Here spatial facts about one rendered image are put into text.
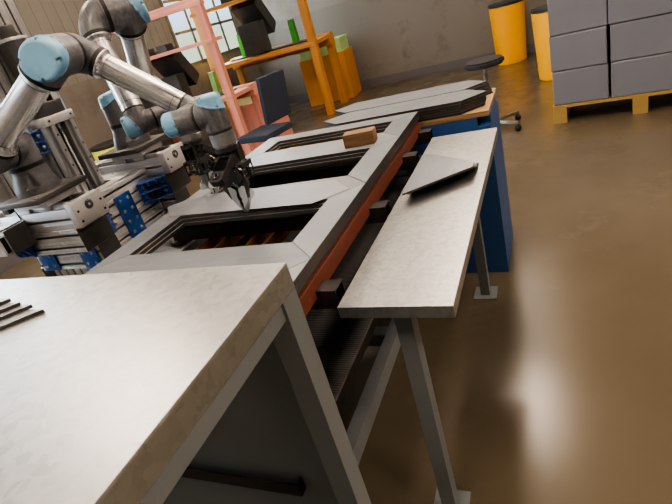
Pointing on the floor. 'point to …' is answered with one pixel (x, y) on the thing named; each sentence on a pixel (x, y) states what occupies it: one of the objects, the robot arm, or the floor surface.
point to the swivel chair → (278, 98)
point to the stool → (488, 81)
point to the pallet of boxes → (609, 52)
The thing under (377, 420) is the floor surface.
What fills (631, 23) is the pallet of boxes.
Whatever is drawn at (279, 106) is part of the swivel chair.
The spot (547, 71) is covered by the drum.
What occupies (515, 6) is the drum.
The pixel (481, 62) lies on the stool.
